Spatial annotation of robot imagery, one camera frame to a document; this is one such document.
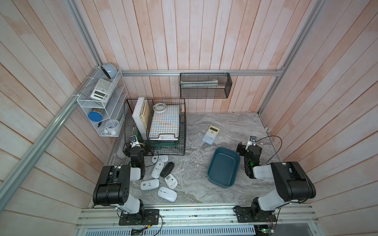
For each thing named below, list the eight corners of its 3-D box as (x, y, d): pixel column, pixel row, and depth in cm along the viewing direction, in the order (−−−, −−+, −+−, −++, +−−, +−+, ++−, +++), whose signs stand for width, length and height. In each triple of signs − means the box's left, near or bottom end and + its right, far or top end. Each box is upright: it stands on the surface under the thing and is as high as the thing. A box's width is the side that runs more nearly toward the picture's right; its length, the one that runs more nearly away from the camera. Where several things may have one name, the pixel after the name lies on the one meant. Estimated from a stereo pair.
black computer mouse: (159, 174, 89) (159, 173, 87) (169, 162, 94) (169, 160, 92) (165, 179, 87) (165, 177, 85) (175, 165, 93) (175, 164, 91)
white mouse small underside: (171, 190, 83) (170, 189, 81) (163, 179, 87) (163, 177, 85) (178, 184, 85) (178, 183, 83) (171, 174, 89) (171, 172, 87)
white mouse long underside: (150, 177, 88) (150, 175, 86) (157, 161, 95) (157, 159, 93) (157, 179, 87) (157, 178, 85) (164, 163, 94) (164, 161, 92)
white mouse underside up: (140, 190, 84) (139, 188, 82) (142, 180, 87) (141, 179, 85) (159, 190, 84) (158, 188, 82) (160, 180, 87) (159, 179, 85)
